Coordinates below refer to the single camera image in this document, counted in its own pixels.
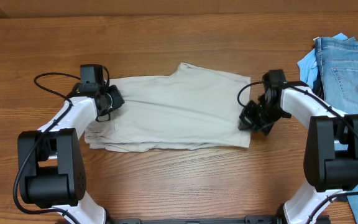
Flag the beige shorts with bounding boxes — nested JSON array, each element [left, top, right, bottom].
[[85, 63, 251, 152]]

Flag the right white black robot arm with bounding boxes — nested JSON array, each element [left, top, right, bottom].
[[238, 70, 358, 224]]

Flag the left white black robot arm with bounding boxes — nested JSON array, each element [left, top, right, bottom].
[[12, 64, 125, 223]]

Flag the dark navy garment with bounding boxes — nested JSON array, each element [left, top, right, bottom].
[[313, 80, 324, 100]]

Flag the light blue shirt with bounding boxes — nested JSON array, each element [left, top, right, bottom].
[[296, 32, 357, 90]]

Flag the blue denim jeans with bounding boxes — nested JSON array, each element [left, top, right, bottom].
[[314, 36, 358, 224]]

